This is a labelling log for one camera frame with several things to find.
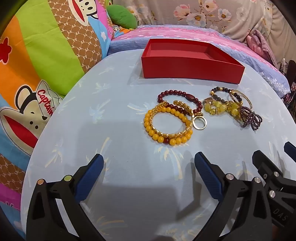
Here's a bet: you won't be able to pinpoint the colourful cartoon monkey blanket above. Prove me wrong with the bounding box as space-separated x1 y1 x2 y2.
0 0 116 205

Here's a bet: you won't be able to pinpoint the dark brown object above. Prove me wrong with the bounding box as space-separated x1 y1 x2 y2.
281 59 296 99

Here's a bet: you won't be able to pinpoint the light blue palm-print tablecloth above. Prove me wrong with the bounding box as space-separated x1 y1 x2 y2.
20 50 296 241

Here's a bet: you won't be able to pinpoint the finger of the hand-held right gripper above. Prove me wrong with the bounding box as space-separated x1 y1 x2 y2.
252 150 296 186
284 142 296 161

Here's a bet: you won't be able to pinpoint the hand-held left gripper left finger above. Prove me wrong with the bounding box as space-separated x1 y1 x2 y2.
26 153 104 241

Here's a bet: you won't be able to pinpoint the pink and blue striped sheet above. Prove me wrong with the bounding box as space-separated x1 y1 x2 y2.
107 23 291 99

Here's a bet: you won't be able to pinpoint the green plush cushion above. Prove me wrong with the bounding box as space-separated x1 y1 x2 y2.
106 4 138 29

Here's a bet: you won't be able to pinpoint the dark bead bracelet gold accents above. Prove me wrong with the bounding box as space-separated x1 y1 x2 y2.
210 87 243 105

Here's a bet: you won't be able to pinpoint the purple bead strand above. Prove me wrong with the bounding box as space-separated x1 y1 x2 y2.
238 105 263 131

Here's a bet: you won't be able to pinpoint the gold chain bracelet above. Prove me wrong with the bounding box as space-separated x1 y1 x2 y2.
148 100 194 139

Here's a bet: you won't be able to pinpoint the red cardboard box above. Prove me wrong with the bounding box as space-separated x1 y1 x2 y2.
141 39 245 84

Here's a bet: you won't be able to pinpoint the yellow glass bead bracelet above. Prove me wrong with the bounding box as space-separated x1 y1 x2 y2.
203 97 243 122

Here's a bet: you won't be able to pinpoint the purple cloth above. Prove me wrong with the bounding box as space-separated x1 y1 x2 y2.
245 29 278 66

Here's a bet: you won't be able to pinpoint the thin gold bangle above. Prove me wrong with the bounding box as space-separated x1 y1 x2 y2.
229 90 253 108

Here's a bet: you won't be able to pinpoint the dark red bead bracelet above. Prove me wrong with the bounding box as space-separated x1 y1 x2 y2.
158 91 203 115

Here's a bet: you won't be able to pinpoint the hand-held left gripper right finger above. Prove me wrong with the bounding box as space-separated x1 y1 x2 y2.
194 152 276 241

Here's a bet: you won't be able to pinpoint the floral beige cushion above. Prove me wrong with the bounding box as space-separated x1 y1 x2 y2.
111 0 296 69

